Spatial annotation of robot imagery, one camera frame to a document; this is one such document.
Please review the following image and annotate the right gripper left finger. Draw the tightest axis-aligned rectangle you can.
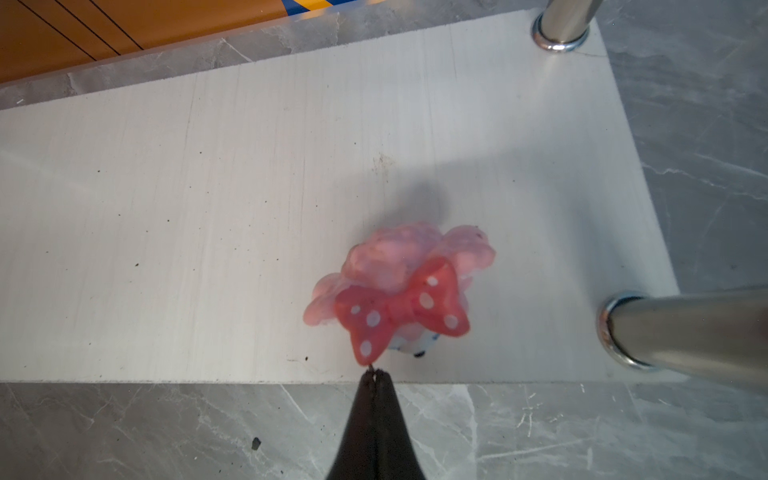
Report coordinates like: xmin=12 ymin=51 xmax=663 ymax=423
xmin=327 ymin=368 xmax=377 ymax=480

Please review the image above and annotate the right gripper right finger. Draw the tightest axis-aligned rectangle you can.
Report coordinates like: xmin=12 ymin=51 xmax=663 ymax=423
xmin=375 ymin=370 xmax=426 ymax=480

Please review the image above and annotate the pink bow character toy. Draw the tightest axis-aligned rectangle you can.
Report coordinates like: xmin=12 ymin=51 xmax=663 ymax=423
xmin=303 ymin=222 xmax=496 ymax=367

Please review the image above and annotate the white two-tier shelf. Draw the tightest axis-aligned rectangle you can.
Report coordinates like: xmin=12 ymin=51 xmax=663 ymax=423
xmin=1 ymin=1 xmax=767 ymax=386

